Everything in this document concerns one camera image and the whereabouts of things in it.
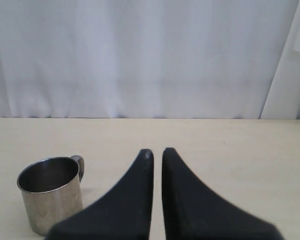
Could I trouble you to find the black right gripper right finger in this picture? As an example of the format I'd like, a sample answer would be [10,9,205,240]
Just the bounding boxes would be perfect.
[161,147,283,240]

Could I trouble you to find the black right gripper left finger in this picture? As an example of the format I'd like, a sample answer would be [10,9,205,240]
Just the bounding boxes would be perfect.
[46,149,154,240]

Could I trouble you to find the steel mug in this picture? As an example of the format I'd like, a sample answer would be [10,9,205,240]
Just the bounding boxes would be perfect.
[16,155,85,236]

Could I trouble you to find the white curtain backdrop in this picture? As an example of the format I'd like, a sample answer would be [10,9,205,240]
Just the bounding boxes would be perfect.
[0,0,300,119]

